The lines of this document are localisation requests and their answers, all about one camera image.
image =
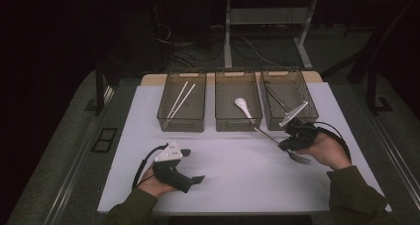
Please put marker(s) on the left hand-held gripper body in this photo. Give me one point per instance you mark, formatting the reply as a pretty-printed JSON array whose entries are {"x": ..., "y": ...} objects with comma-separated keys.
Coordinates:
[{"x": 170, "y": 175}]

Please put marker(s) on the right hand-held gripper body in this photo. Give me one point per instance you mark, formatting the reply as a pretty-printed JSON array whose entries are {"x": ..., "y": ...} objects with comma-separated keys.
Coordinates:
[{"x": 303, "y": 135}]

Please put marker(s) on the metal fork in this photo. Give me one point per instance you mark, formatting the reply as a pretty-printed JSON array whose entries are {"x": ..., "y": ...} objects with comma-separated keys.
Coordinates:
[{"x": 267, "y": 136}]

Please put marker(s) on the transparent grey plastic bin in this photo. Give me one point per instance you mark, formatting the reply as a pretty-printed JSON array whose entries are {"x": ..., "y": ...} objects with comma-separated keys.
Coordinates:
[
  {"x": 181, "y": 119},
  {"x": 297, "y": 86},
  {"x": 228, "y": 86}
]

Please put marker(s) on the metal knife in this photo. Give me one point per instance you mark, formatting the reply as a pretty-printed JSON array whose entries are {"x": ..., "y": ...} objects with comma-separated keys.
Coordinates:
[{"x": 275, "y": 99}]

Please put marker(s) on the white chopstick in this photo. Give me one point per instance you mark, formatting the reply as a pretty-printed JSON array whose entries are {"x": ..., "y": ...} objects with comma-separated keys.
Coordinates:
[
  {"x": 177, "y": 100},
  {"x": 180, "y": 105}
]

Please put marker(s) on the white spoon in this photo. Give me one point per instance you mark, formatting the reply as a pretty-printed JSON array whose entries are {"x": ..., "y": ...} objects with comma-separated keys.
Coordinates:
[{"x": 241, "y": 103}]

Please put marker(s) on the person's left hand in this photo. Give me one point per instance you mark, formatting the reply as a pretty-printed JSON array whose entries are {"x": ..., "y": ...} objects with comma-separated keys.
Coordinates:
[{"x": 152, "y": 185}]

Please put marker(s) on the black metal stand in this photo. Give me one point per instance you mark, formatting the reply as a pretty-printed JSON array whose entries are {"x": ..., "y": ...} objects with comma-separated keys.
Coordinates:
[
  {"x": 371, "y": 89},
  {"x": 98, "y": 86}
]

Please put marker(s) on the white metal desk frame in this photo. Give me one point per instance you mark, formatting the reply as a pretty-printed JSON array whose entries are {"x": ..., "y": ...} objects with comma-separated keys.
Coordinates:
[{"x": 228, "y": 36}]

